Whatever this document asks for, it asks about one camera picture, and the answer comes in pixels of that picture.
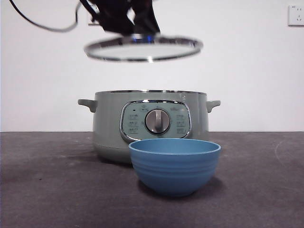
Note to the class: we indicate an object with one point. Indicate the pale green electric steamer pot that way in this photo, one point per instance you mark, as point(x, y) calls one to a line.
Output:
point(107, 123)

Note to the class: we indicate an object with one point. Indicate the blue ribbed bowl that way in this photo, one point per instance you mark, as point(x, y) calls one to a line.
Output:
point(175, 171)

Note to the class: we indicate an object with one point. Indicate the glass lid with green knob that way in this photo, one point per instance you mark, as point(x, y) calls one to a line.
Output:
point(133, 51)

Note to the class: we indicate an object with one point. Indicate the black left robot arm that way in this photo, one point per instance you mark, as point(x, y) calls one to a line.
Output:
point(118, 16)

